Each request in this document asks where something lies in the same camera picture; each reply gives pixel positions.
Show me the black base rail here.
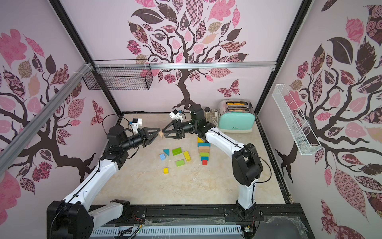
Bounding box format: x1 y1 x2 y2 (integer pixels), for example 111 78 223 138
108 204 306 225

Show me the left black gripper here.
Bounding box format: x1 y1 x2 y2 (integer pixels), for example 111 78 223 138
121 127 160 151

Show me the black wire basket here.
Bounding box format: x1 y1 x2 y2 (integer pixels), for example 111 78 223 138
82 58 154 90

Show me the teal long block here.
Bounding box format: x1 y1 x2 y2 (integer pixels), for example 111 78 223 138
198 142 210 147

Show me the mint green toaster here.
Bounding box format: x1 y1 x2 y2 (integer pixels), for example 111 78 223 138
217 99 256 133

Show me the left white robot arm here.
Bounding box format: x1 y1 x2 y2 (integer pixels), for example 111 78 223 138
46 125 160 239

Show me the aluminium rail left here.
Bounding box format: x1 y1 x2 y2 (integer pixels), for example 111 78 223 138
1 63 91 174

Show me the yellow rectangular block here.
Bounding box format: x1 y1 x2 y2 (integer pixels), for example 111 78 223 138
183 151 191 162

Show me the aluminium rail back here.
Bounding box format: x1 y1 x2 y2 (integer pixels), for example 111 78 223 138
95 61 276 69

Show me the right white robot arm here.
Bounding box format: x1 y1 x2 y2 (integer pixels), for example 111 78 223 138
162 108 263 218

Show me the white cable duct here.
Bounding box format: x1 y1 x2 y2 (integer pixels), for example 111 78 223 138
91 225 242 239

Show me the white toaster cord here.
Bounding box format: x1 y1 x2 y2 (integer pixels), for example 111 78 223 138
210 109 220 129

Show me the pale spice jar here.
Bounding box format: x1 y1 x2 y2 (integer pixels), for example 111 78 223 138
204 107 211 121

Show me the white wire shelf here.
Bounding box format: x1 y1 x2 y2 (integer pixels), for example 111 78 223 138
272 84 322 156

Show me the aluminium rail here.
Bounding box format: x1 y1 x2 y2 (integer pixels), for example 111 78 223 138
1 63 91 174
95 61 276 69

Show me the teal triangle block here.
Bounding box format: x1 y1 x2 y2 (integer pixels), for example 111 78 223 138
163 149 170 156

